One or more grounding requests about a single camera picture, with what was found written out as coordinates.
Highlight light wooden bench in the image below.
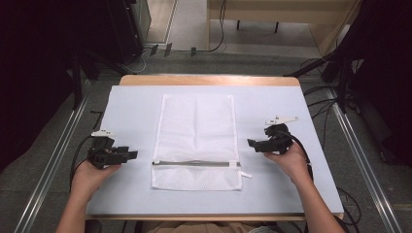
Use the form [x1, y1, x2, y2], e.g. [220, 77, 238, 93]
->
[207, 0, 362, 56]

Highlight black cabinet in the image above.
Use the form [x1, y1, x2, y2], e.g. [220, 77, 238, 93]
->
[81, 0, 153, 66]

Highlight light blue table mat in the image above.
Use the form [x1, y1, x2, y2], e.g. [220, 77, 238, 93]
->
[86, 84, 345, 216]

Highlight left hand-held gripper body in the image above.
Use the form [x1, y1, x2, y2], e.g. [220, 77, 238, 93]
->
[86, 129, 130, 170]

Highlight white mesh laundry bag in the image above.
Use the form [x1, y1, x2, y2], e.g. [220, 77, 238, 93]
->
[150, 93, 254, 192]

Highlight wooden table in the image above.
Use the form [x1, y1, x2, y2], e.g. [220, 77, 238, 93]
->
[85, 74, 345, 222]

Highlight black floor cables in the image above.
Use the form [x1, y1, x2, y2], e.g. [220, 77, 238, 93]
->
[302, 84, 362, 233]

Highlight black stand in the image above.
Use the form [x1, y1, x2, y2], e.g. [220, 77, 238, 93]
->
[69, 48, 130, 111]
[284, 48, 358, 115]

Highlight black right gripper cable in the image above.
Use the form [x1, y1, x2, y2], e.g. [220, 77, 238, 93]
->
[281, 130, 315, 183]

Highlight person's left hand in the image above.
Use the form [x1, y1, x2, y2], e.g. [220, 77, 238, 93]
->
[70, 159, 122, 199]

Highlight black hanging cable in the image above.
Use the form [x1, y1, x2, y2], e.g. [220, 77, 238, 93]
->
[190, 0, 227, 58]

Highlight person's right hand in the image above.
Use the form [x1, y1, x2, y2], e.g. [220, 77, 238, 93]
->
[263, 141, 314, 186]

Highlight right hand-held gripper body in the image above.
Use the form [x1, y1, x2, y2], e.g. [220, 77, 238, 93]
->
[257, 115, 300, 155]

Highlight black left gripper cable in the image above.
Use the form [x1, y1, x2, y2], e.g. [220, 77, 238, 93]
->
[68, 135, 98, 192]

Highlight person's beige clothing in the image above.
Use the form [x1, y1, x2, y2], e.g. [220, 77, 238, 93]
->
[142, 220, 280, 233]

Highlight black curtain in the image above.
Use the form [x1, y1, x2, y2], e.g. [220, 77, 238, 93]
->
[324, 0, 412, 168]
[0, 0, 130, 173]

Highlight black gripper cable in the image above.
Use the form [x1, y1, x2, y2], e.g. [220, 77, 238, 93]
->
[68, 135, 98, 192]
[281, 130, 315, 183]

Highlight metal floor rail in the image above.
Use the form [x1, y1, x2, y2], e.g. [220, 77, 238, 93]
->
[325, 86, 404, 233]
[13, 81, 92, 233]

